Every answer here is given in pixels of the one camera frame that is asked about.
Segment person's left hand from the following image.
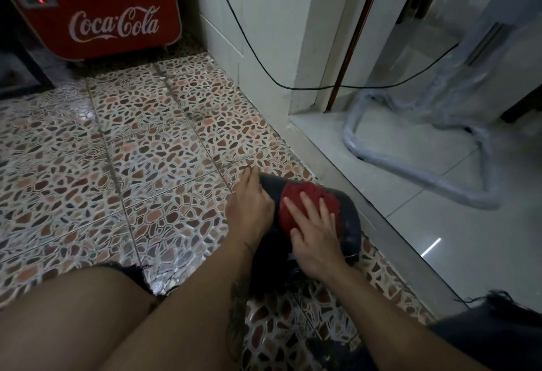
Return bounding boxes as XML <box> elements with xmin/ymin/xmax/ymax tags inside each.
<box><xmin>226</xmin><ymin>165</ymin><xmax>275</xmax><ymax>249</ymax></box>

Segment person's right hand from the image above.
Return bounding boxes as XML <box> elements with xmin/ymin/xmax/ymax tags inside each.
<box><xmin>282</xmin><ymin>192</ymin><xmax>351</xmax><ymax>282</ymax></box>

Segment dark denim garment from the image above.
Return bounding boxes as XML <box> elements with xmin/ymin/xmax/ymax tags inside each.
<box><xmin>250</xmin><ymin>171</ymin><xmax>363</xmax><ymax>299</ymax></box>

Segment red cloth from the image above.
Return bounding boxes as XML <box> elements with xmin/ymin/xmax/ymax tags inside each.
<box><xmin>277</xmin><ymin>181</ymin><xmax>343</xmax><ymax>236</ymax></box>

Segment person's left forearm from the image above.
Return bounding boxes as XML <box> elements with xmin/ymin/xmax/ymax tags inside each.
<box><xmin>99</xmin><ymin>237</ymin><xmax>260</xmax><ymax>371</ymax></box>

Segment person's right forearm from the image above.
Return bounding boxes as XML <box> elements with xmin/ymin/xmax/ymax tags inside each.
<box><xmin>315</xmin><ymin>262</ymin><xmax>489</xmax><ymax>371</ymax></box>

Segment grey metal door threshold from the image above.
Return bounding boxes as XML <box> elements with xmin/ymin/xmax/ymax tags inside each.
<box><xmin>284</xmin><ymin>123</ymin><xmax>468</xmax><ymax>320</ymax></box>

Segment black frayed denim shorts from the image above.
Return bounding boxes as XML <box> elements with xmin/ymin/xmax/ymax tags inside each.
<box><xmin>95</xmin><ymin>260</ymin><xmax>542</xmax><ymax>371</ymax></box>

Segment person's left leg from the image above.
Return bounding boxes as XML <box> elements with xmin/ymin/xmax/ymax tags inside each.
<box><xmin>0</xmin><ymin>266</ymin><xmax>158</xmax><ymax>371</ymax></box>

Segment red drinks cooler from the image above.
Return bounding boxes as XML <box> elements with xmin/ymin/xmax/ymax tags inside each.
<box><xmin>0</xmin><ymin>0</ymin><xmax>183</xmax><ymax>62</ymax></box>

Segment black framed glass panel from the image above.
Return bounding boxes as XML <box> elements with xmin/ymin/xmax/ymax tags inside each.
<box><xmin>0</xmin><ymin>38</ymin><xmax>55</xmax><ymax>98</ymax></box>

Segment plastic-wrapped metal chair frame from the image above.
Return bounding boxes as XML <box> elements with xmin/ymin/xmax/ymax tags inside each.
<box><xmin>342</xmin><ymin>0</ymin><xmax>542</xmax><ymax>210</ymax></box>

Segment black cable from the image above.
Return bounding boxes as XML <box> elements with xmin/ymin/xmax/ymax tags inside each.
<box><xmin>209</xmin><ymin>0</ymin><xmax>460</xmax><ymax>91</ymax></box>

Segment red-brown door frame strip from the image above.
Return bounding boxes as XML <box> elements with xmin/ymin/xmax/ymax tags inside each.
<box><xmin>325</xmin><ymin>0</ymin><xmax>391</xmax><ymax>112</ymax></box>

